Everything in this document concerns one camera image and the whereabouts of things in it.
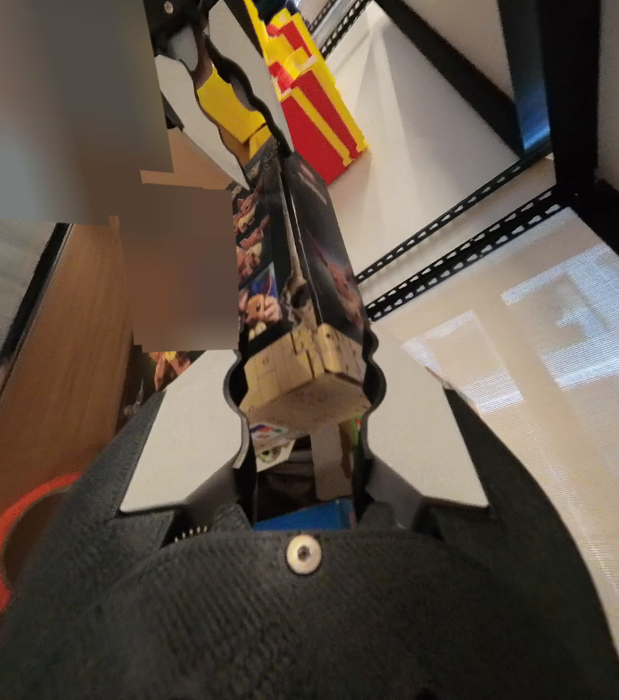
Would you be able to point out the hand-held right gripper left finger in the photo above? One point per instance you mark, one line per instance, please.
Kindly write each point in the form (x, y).
(189, 448)

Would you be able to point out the black metal shelf rack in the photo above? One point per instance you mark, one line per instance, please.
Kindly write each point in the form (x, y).
(454, 219)
(572, 109)

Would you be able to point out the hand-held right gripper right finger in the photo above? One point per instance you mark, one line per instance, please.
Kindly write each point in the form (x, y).
(424, 448)

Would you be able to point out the red and yellow storage bin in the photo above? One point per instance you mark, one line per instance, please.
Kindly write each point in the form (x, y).
(315, 126)
(293, 38)

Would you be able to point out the black toy box tan base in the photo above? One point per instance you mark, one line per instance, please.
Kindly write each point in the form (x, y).
(320, 246)

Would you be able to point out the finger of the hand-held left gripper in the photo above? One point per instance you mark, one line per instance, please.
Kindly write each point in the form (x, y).
(178, 93)
(243, 44)

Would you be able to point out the translucent window blind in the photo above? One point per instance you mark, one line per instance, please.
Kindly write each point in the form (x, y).
(561, 383)

